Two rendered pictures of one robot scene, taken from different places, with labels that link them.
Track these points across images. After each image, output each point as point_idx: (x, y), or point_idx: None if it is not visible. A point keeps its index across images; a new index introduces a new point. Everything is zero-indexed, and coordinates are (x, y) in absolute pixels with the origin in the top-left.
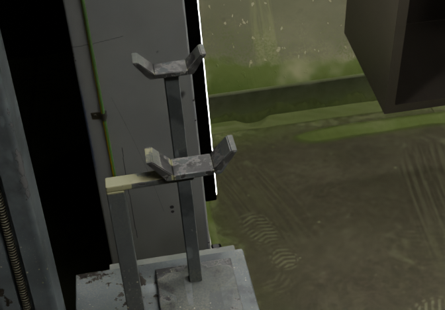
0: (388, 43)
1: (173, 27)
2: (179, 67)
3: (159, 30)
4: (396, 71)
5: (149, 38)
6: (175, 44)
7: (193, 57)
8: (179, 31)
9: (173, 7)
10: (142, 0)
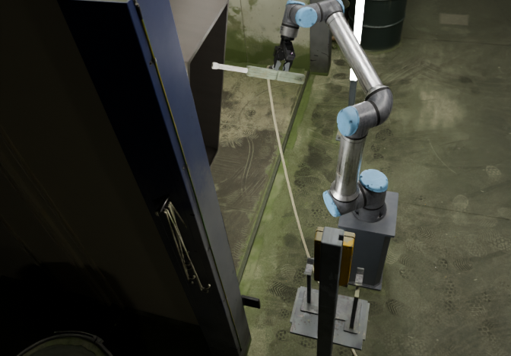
0: None
1: (230, 258)
2: (310, 265)
3: (228, 262)
4: None
5: (227, 267)
6: (230, 262)
7: (310, 261)
8: (230, 257)
9: (229, 253)
10: (225, 260)
